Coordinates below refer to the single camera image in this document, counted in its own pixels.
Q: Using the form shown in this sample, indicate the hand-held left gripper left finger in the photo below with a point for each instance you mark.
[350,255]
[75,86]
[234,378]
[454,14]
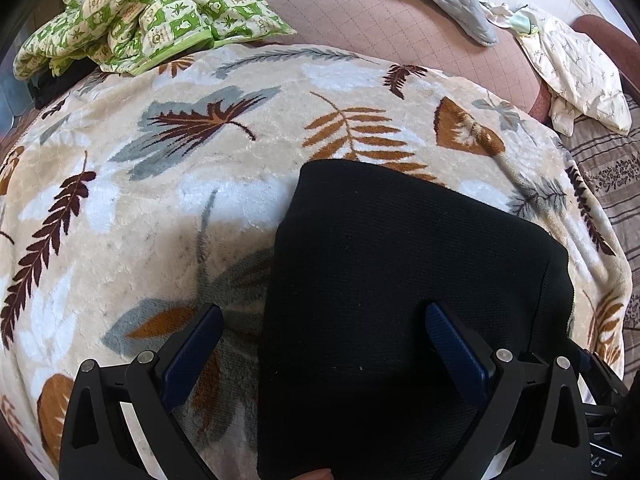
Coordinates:
[192,360]

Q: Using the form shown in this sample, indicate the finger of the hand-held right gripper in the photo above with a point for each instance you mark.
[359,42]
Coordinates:
[602,377]

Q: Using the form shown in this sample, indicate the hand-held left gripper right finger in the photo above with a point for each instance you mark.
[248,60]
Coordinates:
[460,360]

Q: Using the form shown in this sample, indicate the black pants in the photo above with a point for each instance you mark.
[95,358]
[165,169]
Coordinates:
[400,260]

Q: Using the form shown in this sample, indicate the leaf print fleece blanket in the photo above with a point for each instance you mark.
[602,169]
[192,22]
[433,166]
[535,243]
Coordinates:
[150,210]

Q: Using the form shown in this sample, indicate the striped floral bed sheet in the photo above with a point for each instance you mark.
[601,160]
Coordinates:
[610,170]

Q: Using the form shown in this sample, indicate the dark cloth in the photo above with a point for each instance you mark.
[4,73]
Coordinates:
[50,92]

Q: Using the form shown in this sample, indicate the cream printed quilt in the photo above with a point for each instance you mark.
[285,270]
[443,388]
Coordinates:
[575,60]

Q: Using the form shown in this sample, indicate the small green cloth item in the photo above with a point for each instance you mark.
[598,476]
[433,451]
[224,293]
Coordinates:
[522,21]

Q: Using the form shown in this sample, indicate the green checked quilt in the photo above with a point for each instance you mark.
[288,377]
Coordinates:
[175,15]

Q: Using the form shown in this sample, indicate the pink quilted mattress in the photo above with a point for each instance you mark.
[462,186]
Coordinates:
[375,25]

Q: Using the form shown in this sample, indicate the reddish brown headboard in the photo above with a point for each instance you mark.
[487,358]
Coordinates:
[597,30]

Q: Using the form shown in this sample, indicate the small white pink cloth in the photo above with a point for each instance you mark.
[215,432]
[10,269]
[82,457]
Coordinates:
[496,11]

